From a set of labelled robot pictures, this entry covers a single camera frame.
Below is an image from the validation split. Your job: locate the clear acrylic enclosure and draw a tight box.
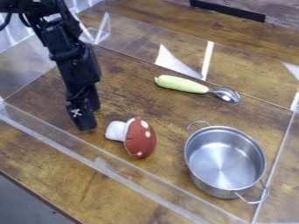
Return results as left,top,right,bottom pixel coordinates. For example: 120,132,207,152
0,0,299,224

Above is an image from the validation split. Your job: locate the black baseboard strip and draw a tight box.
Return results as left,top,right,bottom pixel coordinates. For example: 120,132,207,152
189,0,267,23

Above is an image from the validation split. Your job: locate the green handled metal spoon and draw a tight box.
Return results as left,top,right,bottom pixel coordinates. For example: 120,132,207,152
153,74,240,103

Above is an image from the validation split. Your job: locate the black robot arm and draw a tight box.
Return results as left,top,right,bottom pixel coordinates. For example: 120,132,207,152
0,0,101,131

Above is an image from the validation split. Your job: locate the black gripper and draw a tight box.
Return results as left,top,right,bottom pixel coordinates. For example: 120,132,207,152
49,42,100,130

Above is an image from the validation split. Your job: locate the red plush mushroom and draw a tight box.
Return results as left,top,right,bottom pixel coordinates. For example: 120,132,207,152
105,117,156,158

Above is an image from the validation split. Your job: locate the silver pot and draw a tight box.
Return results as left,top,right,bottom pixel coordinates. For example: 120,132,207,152
183,121,269,205

